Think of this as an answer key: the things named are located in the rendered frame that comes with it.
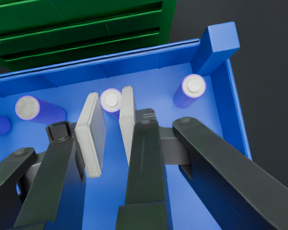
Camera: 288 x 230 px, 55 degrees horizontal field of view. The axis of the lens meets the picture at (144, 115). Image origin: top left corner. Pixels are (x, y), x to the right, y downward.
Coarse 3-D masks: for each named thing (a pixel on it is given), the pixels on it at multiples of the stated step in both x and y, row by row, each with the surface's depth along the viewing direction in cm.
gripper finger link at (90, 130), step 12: (96, 96) 19; (84, 108) 17; (96, 108) 18; (84, 120) 14; (96, 120) 17; (84, 132) 14; (96, 132) 16; (84, 144) 14; (96, 144) 15; (84, 156) 14; (96, 156) 14; (96, 168) 14
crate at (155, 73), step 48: (144, 48) 21; (192, 48) 22; (0, 96) 26; (48, 96) 26; (144, 96) 26; (0, 144) 26; (48, 144) 26; (240, 144) 21; (96, 192) 25; (192, 192) 25
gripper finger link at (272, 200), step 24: (192, 120) 13; (192, 144) 11; (216, 144) 10; (192, 168) 11; (216, 168) 9; (240, 168) 9; (216, 192) 9; (240, 192) 7; (264, 192) 7; (216, 216) 10; (240, 216) 8; (264, 216) 7
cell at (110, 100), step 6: (108, 90) 20; (114, 90) 20; (102, 96) 20; (108, 96) 20; (114, 96) 20; (120, 96) 20; (102, 102) 20; (108, 102) 20; (114, 102) 20; (120, 102) 20; (102, 108) 20; (108, 108) 20; (114, 108) 20; (114, 114) 21
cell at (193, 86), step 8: (184, 80) 20; (192, 80) 20; (200, 80) 20; (184, 88) 20; (192, 88) 20; (200, 88) 20; (176, 96) 23; (184, 96) 20; (192, 96) 20; (200, 96) 20; (176, 104) 25; (184, 104) 23
